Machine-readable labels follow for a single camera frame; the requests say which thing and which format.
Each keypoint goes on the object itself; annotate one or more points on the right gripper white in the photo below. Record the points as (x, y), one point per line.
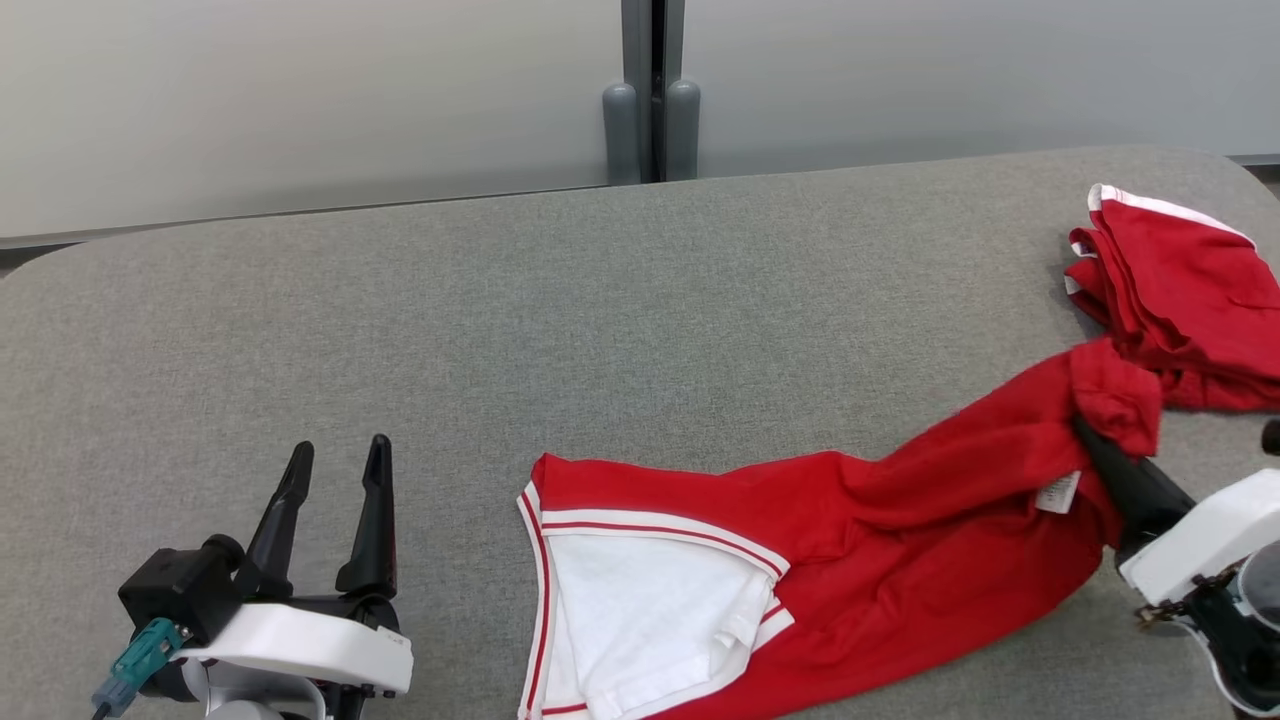
(1210, 540)

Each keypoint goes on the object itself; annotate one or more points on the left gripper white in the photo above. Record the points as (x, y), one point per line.
(320, 645)

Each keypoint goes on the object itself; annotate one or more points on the red garment with white panel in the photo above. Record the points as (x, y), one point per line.
(900, 530)

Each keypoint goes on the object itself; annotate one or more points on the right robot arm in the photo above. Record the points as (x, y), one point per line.
(1255, 640)

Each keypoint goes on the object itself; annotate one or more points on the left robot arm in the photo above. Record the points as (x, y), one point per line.
(250, 710)

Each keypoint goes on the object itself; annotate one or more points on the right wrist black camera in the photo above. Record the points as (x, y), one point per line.
(1273, 437)

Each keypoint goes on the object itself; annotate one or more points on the wrist black camera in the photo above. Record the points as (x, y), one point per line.
(175, 590)
(1273, 437)

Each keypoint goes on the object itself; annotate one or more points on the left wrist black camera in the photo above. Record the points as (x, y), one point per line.
(175, 590)

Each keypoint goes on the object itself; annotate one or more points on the left camera teal connector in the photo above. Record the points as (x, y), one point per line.
(140, 660)

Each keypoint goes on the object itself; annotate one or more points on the grey partition post with feet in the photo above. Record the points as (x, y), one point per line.
(620, 130)

